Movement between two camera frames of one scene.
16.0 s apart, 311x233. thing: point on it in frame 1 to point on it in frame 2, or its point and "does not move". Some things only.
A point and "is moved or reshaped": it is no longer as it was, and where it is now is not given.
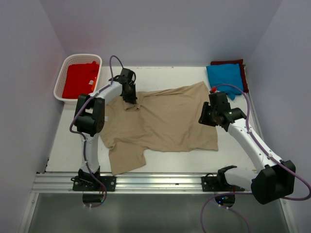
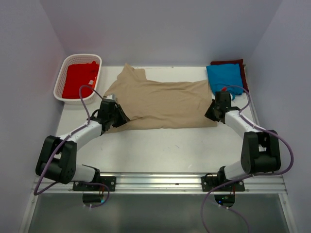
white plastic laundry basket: x=76 y=58 does not move
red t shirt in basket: x=80 y=79 does not move
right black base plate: x=217 y=184 does not move
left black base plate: x=91 y=183 does not move
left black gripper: x=132 y=98 to x=121 y=121
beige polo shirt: x=161 y=121 is moved or reshaped
